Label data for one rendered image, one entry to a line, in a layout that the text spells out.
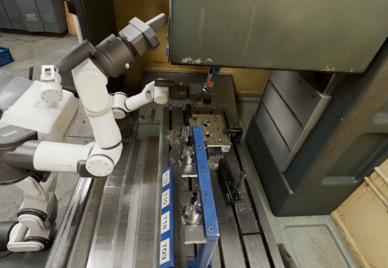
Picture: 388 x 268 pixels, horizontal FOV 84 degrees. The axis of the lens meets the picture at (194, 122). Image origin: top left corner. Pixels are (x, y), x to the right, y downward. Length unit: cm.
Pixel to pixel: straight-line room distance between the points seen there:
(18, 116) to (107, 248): 71
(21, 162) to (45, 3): 501
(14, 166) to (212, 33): 69
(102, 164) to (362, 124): 96
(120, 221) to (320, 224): 118
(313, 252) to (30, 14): 581
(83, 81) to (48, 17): 518
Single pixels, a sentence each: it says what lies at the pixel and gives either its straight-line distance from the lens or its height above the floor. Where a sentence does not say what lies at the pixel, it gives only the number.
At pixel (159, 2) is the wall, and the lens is 197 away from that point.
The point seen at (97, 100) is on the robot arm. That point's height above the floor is 153.
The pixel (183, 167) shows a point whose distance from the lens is 80.
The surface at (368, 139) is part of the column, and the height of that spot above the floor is 124.
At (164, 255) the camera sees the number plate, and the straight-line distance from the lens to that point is 96.
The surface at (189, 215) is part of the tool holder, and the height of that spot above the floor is 124.
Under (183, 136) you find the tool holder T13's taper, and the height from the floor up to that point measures 125.
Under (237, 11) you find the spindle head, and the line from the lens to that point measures 64.
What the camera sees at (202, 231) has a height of 122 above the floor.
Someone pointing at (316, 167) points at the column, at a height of 110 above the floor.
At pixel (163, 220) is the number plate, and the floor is 93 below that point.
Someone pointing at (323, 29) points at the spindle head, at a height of 170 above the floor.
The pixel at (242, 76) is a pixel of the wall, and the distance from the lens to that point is 231.
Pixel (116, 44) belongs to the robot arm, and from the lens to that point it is 58.
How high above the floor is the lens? 184
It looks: 40 degrees down
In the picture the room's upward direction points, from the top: 7 degrees clockwise
